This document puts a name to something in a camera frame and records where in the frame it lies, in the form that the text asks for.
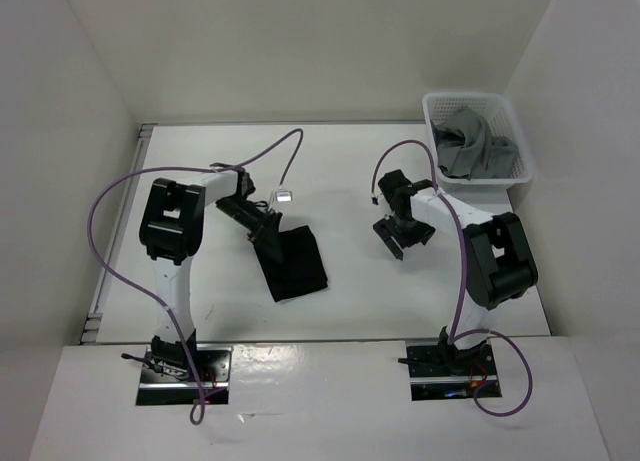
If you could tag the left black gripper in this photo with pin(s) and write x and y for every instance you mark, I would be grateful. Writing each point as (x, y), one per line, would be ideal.
(265, 226)

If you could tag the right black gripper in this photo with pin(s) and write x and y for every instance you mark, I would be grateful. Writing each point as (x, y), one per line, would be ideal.
(385, 228)

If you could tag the black skirt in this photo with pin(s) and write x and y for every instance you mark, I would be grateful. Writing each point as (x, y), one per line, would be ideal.
(302, 271)

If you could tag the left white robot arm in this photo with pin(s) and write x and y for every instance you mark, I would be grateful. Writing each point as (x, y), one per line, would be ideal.
(172, 231)

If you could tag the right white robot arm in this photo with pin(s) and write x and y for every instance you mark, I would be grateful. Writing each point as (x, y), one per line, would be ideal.
(497, 264)

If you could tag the grey skirt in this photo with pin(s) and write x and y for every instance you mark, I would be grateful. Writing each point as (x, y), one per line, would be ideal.
(467, 148)

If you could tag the white plastic basket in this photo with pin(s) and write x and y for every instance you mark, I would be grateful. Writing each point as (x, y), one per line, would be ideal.
(502, 121)

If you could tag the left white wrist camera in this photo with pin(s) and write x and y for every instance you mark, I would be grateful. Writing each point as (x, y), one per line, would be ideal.
(281, 196)

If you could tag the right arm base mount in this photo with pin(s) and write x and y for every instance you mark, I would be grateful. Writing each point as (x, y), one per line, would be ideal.
(436, 372)

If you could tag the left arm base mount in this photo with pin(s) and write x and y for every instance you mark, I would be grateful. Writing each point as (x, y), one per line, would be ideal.
(163, 384)

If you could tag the aluminium table edge rail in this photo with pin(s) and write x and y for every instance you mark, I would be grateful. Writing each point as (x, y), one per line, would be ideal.
(125, 190)

